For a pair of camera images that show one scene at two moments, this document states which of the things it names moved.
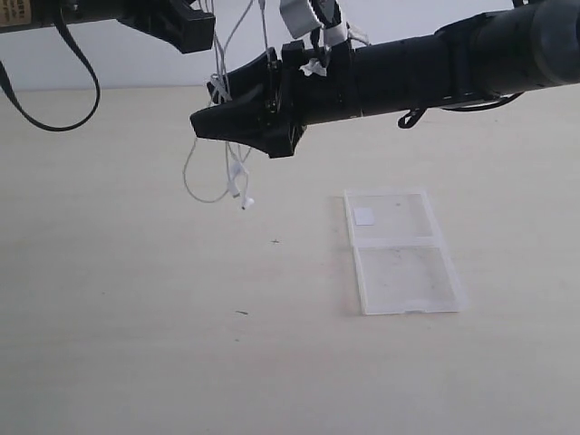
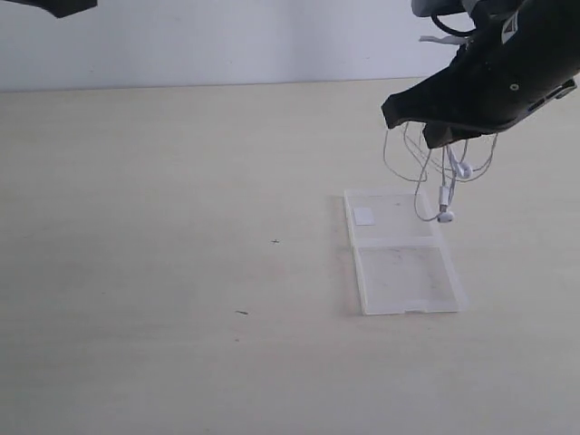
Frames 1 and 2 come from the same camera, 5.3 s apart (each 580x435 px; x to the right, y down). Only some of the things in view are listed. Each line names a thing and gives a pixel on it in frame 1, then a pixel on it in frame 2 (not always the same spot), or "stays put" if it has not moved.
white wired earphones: x=236 y=169 -> x=410 y=157
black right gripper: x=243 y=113 -> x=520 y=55
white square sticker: x=364 y=217 stays put
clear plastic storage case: x=403 y=261 stays put
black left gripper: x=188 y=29 -> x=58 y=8
